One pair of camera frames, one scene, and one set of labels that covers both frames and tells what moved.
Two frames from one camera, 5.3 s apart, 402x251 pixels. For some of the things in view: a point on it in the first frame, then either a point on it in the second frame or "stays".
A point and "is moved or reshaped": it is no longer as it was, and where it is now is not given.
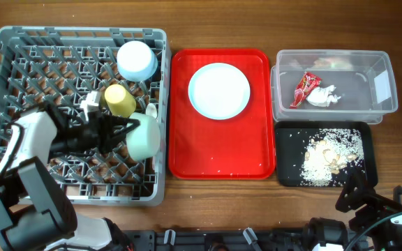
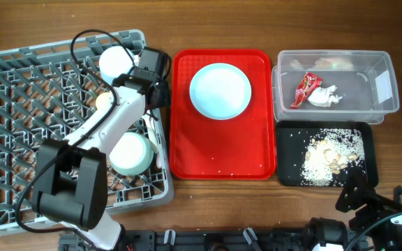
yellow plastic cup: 120,102 is moved or reshaped
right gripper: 377,207 stays
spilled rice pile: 330,155 stays
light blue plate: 219,91 stays
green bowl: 143,139 → 132,155
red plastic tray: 241,148 stays
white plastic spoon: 151,110 is moved or reshaped
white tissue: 320,97 stays
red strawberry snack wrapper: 308,81 stays
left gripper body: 82,137 → 165,97
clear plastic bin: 365,81 stays
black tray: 323,153 stays
